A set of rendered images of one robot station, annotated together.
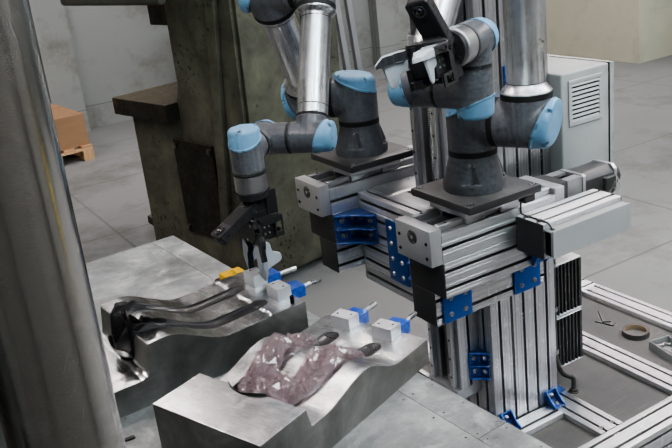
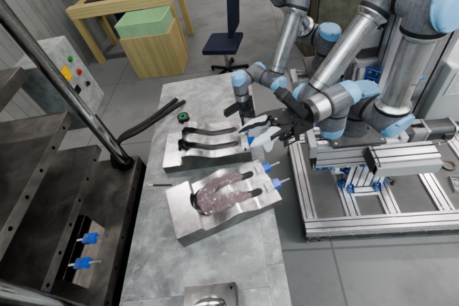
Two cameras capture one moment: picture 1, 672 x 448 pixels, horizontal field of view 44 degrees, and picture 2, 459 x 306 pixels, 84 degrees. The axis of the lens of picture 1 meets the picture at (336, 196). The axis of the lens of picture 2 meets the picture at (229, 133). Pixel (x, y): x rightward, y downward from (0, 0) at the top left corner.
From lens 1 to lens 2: 111 cm
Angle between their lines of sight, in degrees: 44
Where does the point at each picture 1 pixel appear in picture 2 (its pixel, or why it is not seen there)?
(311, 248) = not seen: hidden behind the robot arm
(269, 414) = (190, 222)
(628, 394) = (416, 198)
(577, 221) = (399, 165)
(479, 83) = (331, 125)
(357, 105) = (324, 47)
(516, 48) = (391, 85)
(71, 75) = not seen: outside the picture
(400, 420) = (248, 233)
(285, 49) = not seen: hidden behind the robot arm
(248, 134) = (238, 80)
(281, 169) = (331, 18)
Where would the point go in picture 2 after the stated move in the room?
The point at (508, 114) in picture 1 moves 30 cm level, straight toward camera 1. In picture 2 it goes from (373, 114) to (332, 169)
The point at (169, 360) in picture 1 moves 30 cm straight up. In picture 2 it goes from (190, 161) to (172, 123)
